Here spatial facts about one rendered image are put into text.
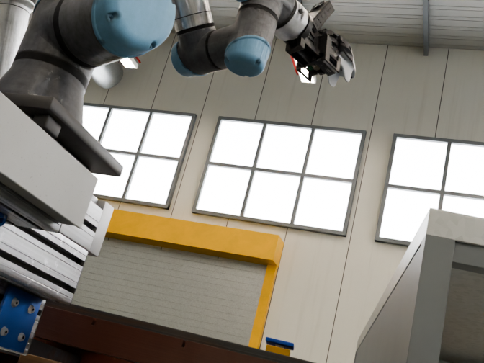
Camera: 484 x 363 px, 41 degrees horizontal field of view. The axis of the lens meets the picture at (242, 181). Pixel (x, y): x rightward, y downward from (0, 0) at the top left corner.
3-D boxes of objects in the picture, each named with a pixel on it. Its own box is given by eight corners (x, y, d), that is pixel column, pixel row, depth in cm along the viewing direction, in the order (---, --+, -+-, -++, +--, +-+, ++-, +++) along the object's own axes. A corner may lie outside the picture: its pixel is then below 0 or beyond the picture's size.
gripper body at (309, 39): (310, 84, 135) (276, 52, 127) (315, 51, 138) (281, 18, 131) (342, 74, 130) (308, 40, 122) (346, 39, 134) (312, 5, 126)
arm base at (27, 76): (45, 106, 89) (69, 46, 93) (-43, 98, 94) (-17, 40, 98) (95, 154, 103) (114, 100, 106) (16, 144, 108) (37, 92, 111)
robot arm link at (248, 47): (227, 86, 123) (242, 37, 126) (274, 75, 115) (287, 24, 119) (199, 63, 117) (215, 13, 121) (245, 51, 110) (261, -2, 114)
